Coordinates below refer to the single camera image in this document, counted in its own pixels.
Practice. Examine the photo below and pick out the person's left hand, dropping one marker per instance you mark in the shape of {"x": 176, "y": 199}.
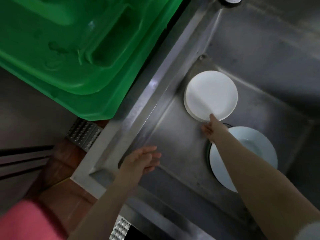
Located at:
{"x": 135, "y": 164}

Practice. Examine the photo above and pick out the person's right hand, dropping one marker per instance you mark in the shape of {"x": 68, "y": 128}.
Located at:
{"x": 216, "y": 131}

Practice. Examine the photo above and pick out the person's left fingers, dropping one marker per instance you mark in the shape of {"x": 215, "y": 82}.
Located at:
{"x": 151, "y": 158}

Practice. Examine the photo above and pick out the person's right fingers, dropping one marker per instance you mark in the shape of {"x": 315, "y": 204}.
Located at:
{"x": 207, "y": 129}

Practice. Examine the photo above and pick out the small white plate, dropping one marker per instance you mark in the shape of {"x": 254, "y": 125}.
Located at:
{"x": 212, "y": 93}
{"x": 186, "y": 107}

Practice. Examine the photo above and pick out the person's left forearm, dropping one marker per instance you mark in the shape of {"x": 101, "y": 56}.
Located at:
{"x": 107, "y": 209}

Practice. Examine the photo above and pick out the person's right forearm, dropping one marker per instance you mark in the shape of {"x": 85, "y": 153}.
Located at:
{"x": 257, "y": 182}

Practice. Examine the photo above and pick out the stainless steel sink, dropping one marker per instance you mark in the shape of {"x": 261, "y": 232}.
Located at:
{"x": 175, "y": 147}

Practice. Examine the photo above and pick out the large white plate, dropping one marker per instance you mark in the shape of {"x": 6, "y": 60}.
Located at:
{"x": 257, "y": 149}

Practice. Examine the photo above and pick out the perforated metal grate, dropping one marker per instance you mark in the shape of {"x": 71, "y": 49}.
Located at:
{"x": 120, "y": 229}
{"x": 83, "y": 133}

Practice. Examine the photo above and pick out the chrome faucet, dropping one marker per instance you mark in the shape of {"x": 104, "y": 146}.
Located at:
{"x": 230, "y": 0}

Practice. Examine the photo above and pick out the green plastic crate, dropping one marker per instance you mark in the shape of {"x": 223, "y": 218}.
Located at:
{"x": 75, "y": 47}

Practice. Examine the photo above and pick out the pink garment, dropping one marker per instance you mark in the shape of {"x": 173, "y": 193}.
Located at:
{"x": 27, "y": 222}

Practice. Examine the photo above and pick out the white sleeve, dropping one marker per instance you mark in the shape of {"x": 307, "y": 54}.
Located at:
{"x": 311, "y": 231}

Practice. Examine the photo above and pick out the dark metal rail frame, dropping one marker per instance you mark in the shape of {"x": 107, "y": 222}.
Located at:
{"x": 22, "y": 159}

